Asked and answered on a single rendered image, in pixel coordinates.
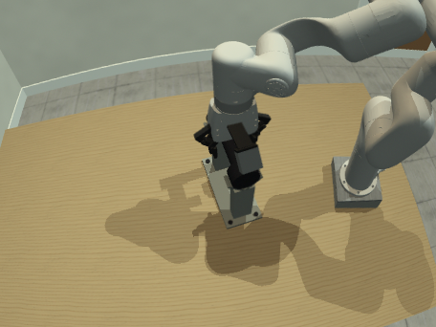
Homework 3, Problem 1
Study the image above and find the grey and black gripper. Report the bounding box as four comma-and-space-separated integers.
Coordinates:
194, 98, 271, 159

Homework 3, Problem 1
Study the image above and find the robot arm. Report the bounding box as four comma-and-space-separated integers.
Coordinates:
212, 0, 436, 197

